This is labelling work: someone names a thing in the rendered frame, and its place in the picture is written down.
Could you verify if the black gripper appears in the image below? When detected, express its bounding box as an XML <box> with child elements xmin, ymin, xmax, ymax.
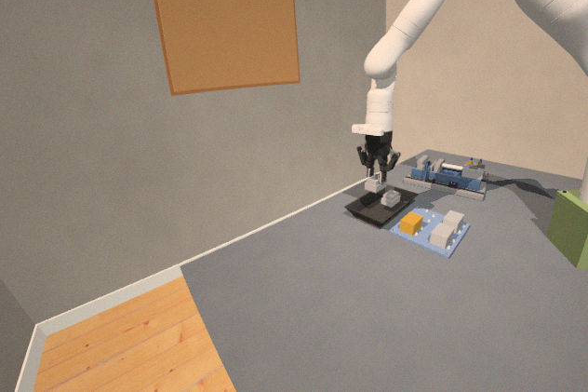
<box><xmin>357</xmin><ymin>131</ymin><xmax>401</xmax><ymax>183</ymax></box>

